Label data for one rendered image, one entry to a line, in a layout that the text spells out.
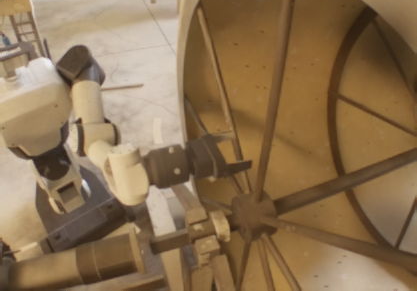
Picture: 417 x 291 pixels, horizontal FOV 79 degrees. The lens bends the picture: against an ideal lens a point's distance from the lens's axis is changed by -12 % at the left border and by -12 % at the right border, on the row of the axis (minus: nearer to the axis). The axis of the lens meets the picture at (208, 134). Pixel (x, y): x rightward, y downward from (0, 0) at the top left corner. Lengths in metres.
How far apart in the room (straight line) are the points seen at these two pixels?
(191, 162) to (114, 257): 0.36
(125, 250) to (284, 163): 1.28
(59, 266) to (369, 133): 2.11
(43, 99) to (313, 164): 1.62
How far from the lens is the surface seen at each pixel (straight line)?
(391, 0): 0.36
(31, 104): 0.91
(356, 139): 2.23
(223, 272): 0.89
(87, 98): 0.89
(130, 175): 0.59
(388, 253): 0.48
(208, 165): 0.60
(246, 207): 0.84
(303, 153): 1.93
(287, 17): 0.55
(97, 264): 0.82
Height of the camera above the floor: 1.69
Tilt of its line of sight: 43 degrees down
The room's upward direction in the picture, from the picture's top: 3 degrees clockwise
